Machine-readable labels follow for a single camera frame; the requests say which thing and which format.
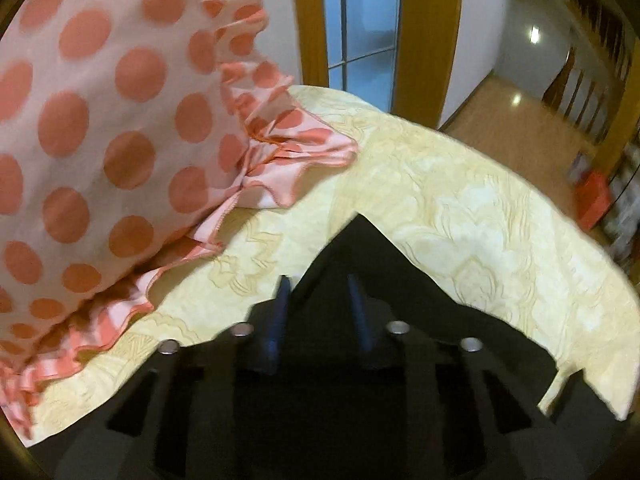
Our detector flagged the wooden stair railing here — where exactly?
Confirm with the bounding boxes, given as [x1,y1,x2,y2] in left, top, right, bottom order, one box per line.
[542,0,639,177]

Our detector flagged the cream patterned bed cover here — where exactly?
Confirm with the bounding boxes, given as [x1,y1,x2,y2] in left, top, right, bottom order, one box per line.
[30,86,639,443]

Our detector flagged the wood framed glass window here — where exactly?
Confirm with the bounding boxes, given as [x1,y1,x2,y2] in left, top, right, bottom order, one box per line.
[294,0,462,128]

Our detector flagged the red box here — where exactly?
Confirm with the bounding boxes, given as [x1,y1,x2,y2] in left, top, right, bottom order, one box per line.
[575,170,613,232]

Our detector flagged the pink polka dot pillow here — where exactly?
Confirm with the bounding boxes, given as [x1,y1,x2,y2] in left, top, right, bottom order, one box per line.
[1,0,357,436]

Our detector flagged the black pants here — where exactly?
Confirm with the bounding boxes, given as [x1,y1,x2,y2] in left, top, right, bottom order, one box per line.
[286,216,627,465]

